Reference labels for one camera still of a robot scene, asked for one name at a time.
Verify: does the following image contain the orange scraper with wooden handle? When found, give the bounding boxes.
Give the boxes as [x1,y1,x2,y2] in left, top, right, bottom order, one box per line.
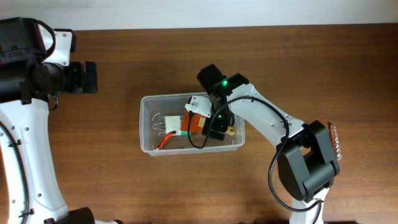
[182,111,236,136]

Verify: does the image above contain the red-handled pliers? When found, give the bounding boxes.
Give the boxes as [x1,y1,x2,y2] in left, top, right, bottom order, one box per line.
[155,131,185,150]

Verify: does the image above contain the clear plastic container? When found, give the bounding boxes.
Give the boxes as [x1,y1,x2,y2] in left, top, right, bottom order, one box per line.
[139,92,245,156]

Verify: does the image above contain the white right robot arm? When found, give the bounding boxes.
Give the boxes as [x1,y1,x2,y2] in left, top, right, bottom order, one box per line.
[188,64,341,223]

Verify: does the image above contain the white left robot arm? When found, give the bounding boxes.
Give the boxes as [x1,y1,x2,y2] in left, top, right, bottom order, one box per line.
[1,17,98,223]

